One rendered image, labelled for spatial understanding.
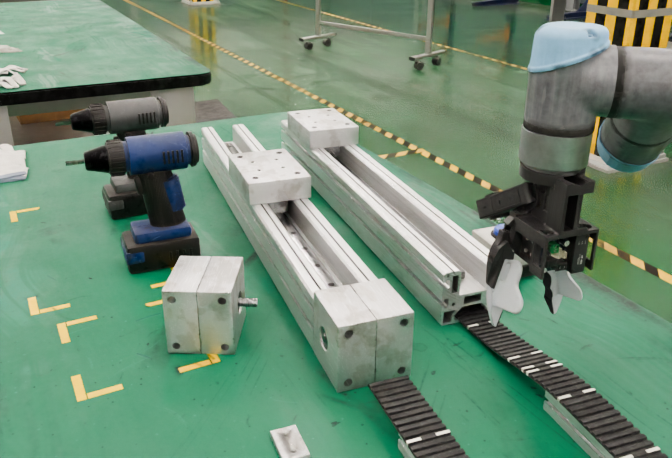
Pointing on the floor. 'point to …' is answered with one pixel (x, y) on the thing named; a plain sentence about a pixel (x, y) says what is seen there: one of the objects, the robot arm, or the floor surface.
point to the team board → (378, 29)
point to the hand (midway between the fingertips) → (521, 309)
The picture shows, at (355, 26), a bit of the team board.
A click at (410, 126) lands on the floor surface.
